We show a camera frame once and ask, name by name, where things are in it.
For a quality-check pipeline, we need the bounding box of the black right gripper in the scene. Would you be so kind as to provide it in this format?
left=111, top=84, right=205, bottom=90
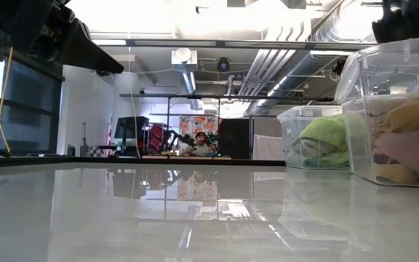
left=371, top=0, right=419, bottom=44

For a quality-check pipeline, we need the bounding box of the mustard yellow towel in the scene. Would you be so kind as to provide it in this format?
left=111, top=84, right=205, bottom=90
left=376, top=90, right=419, bottom=134
left=371, top=162, right=419, bottom=185

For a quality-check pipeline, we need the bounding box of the salmon pink striped towel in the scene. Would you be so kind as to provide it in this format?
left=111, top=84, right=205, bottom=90
left=372, top=125, right=419, bottom=179

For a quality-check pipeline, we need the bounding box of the lime green microfibre towel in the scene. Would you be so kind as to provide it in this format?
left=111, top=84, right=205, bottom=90
left=292, top=114, right=349, bottom=154

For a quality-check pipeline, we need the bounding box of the pale green towel green trim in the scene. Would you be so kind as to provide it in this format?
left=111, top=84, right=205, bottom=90
left=287, top=147, right=351, bottom=170

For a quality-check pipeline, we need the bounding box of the clear plastic storage bin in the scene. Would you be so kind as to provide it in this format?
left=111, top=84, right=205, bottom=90
left=276, top=105, right=352, bottom=171
left=334, top=34, right=419, bottom=189

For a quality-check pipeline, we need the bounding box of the black background panel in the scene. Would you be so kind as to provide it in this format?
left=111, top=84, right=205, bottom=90
left=217, top=118, right=251, bottom=160

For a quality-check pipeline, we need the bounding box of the orange patterned poster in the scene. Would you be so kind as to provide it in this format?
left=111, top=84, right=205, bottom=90
left=178, top=115, right=220, bottom=146

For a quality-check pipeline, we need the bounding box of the person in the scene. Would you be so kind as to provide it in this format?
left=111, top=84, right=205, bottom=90
left=183, top=131, right=218, bottom=156

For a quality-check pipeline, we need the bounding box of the black background monitor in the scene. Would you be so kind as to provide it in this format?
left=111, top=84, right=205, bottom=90
left=113, top=116, right=151, bottom=146

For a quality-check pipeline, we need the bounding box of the silver ventilation duct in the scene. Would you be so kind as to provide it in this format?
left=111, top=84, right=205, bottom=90
left=252, top=0, right=385, bottom=114

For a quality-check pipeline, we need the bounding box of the black overhead camera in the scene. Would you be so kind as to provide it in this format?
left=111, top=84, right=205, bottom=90
left=216, top=57, right=231, bottom=73

